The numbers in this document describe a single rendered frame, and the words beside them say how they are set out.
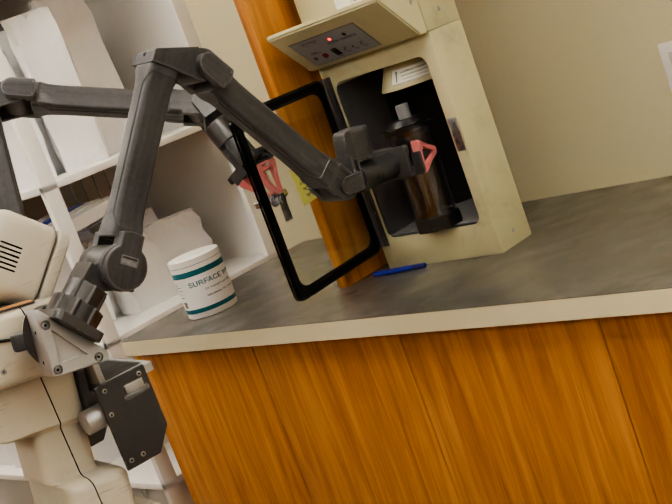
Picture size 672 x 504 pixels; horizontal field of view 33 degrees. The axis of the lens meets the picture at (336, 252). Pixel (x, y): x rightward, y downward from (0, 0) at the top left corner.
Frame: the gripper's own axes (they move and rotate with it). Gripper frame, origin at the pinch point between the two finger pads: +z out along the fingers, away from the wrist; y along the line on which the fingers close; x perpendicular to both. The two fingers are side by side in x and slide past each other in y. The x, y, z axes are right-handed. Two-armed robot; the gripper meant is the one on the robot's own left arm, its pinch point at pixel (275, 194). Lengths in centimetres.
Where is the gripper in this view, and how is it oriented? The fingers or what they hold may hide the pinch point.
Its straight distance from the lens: 234.5
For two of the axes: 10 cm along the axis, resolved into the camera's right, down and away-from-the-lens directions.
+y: -5.1, 5.4, 6.7
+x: -5.7, 3.7, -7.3
